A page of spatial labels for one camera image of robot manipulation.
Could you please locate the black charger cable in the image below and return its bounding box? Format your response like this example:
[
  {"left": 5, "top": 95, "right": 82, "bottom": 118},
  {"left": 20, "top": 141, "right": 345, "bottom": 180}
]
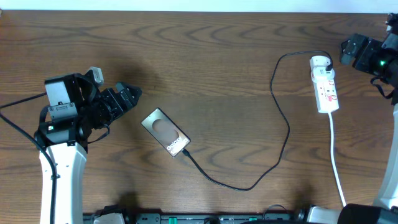
[{"left": 181, "top": 50, "right": 334, "bottom": 192}]

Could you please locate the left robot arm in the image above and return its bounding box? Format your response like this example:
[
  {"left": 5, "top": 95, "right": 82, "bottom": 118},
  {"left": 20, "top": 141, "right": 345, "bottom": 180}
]
[{"left": 34, "top": 70, "right": 142, "bottom": 223}]

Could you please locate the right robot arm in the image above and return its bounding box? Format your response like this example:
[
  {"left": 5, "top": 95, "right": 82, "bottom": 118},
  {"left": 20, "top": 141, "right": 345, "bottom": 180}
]
[{"left": 303, "top": 13, "right": 397, "bottom": 223}]

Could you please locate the white charger plug adapter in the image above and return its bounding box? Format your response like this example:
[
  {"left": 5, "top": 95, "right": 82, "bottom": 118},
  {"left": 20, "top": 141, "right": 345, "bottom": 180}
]
[{"left": 310, "top": 55, "right": 332, "bottom": 70}]

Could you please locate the white power strip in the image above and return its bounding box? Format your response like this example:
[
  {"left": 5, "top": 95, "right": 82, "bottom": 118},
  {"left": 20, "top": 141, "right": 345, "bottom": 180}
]
[{"left": 311, "top": 66, "right": 339, "bottom": 114}]

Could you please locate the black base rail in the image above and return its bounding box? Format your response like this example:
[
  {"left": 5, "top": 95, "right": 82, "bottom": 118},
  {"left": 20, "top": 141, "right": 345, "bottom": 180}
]
[{"left": 83, "top": 213, "right": 304, "bottom": 224}]

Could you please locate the white power strip cord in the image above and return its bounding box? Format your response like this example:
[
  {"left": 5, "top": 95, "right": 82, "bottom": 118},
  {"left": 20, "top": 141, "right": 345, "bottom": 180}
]
[{"left": 328, "top": 112, "right": 348, "bottom": 208}]

